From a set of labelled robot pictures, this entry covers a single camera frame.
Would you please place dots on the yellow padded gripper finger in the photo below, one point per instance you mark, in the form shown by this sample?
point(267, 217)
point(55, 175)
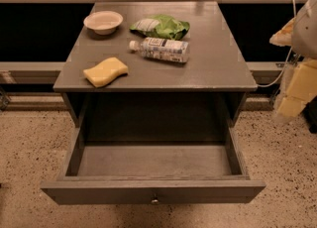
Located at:
point(283, 37)
point(301, 90)

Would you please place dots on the clear plastic water bottle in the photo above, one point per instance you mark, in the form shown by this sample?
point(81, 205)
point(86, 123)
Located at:
point(162, 49)

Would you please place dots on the white bowl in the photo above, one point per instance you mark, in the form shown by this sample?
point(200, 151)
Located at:
point(103, 22)

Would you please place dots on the open grey top drawer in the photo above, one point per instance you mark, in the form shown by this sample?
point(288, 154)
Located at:
point(130, 148)

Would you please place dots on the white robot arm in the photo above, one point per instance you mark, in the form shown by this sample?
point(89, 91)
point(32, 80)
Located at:
point(304, 40)

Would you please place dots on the yellow sponge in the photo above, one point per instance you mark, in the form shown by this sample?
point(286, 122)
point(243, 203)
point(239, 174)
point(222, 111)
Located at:
point(105, 72)

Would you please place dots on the green chip bag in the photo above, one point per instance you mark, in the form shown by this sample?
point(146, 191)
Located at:
point(161, 26)

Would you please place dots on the metal drawer knob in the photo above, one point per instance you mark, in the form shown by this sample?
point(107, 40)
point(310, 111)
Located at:
point(155, 201)

